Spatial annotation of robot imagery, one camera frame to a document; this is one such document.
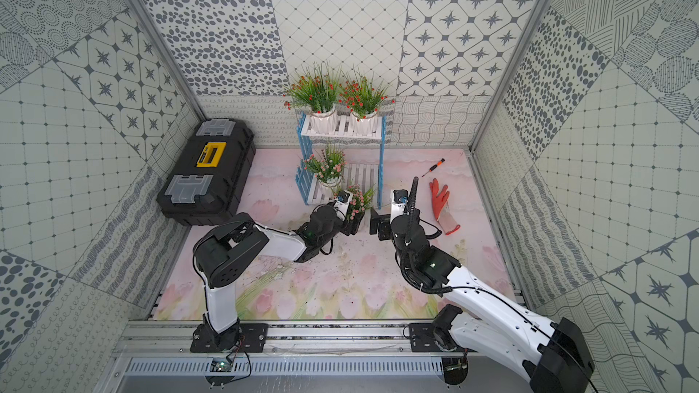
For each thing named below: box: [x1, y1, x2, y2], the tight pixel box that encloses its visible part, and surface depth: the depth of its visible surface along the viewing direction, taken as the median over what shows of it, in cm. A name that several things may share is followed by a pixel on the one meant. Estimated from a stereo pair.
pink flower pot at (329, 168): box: [303, 146, 348, 188], surface depth 94 cm
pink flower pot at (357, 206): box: [340, 184, 376, 236], surface depth 86 cm
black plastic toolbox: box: [156, 118, 257, 227], surface depth 94 cm
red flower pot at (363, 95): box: [338, 74, 396, 136], surface depth 81 cm
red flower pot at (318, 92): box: [283, 61, 342, 135], surface depth 82 cm
